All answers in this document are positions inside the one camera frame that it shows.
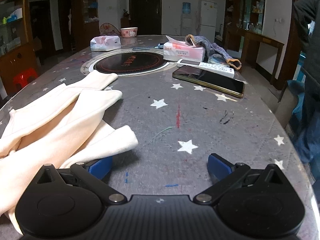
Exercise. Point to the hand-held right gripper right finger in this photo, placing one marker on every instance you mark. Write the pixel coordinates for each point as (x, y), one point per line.
(220, 166)

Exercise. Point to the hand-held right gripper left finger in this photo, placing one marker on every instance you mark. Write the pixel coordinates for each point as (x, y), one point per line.
(100, 167)

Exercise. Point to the cream garment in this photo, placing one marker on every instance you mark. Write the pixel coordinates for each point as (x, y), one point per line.
(50, 120)

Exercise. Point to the grey star-print tablecloth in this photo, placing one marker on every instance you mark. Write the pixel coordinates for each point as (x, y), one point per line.
(175, 120)

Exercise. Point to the black smartphone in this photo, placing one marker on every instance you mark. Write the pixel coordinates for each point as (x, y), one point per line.
(212, 80)

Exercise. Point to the white remote control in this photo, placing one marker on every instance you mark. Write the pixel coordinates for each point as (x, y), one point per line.
(220, 70)

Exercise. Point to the blue foil packet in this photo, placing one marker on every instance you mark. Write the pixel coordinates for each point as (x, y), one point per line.
(217, 60)

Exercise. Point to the round black induction cooktop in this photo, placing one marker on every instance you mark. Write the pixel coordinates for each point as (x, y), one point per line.
(130, 61)

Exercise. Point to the red plastic stool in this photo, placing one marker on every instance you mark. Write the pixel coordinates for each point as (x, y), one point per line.
(23, 76)

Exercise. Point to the blue grey knitted cloth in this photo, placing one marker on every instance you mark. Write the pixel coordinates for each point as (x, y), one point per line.
(207, 45)

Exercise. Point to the white pink soft tissue pack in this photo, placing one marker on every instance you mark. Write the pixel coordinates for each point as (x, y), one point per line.
(105, 43)

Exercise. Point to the blue smartwatch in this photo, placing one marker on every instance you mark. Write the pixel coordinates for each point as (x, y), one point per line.
(145, 48)

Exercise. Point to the dark wooden desk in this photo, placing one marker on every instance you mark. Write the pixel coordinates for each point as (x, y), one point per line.
(262, 41)

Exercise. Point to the pink cartoon bowl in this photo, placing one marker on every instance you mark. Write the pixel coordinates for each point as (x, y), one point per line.
(129, 33)

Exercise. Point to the tall wooden shelf cabinet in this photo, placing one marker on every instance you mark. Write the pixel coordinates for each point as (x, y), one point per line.
(90, 30)

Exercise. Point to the pink folding play tent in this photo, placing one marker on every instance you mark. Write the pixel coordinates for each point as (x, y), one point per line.
(107, 28)

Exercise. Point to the glass-front wooden display cabinet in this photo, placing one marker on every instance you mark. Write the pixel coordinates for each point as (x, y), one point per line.
(15, 55)

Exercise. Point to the white refrigerator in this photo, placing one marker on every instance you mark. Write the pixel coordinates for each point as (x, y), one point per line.
(207, 17)

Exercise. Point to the water dispenser with blue bottle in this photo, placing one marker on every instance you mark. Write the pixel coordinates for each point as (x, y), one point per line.
(186, 20)

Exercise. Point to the dark wooden door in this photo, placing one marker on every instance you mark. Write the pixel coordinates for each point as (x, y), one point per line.
(145, 7)

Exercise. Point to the wooden wall cabinet with shelves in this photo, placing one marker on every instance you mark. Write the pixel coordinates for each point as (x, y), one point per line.
(237, 17)

